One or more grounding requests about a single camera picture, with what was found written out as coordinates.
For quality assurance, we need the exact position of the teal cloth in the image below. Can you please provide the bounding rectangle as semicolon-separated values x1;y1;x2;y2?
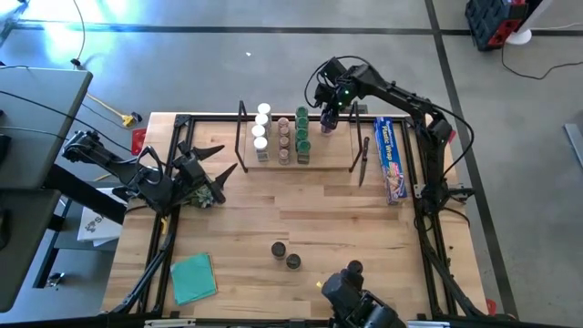
169;251;219;306

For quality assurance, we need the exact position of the black table frame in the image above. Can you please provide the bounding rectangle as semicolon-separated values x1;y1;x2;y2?
108;112;491;320

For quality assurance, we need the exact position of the red and black toolbox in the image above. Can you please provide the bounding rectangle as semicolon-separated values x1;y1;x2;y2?
464;0;529;52

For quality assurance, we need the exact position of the light grey desk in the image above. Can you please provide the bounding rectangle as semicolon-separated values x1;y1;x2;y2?
0;67;95;191

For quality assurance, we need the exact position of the dark grey desk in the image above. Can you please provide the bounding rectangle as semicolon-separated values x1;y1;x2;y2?
0;188;63;314

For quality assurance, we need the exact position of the blue plastic wrap box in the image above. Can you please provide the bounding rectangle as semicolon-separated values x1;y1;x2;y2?
373;116;410;205

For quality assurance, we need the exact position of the black-handled knife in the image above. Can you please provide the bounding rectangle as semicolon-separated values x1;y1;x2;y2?
358;135;371;188

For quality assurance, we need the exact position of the white floor stand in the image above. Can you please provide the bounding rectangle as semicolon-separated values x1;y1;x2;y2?
504;0;555;46

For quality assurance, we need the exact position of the white paper with logo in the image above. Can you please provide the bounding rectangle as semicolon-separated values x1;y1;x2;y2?
76;204;125;248

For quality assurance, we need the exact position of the grey metal bar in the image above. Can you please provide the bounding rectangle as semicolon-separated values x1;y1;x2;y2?
563;122;583;170

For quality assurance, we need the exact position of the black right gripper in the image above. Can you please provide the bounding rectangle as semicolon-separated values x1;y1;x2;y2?
312;56;365;131

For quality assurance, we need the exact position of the succulent plant in pot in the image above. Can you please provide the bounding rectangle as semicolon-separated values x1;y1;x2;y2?
189;184;218;210

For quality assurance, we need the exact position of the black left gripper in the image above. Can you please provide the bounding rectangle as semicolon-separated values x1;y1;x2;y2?
170;139;240;207

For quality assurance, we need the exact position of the black support beam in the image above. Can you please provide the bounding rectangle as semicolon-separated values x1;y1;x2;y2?
43;162;128;225

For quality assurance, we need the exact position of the yellow cable with plug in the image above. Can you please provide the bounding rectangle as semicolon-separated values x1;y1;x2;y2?
85;93;137;129

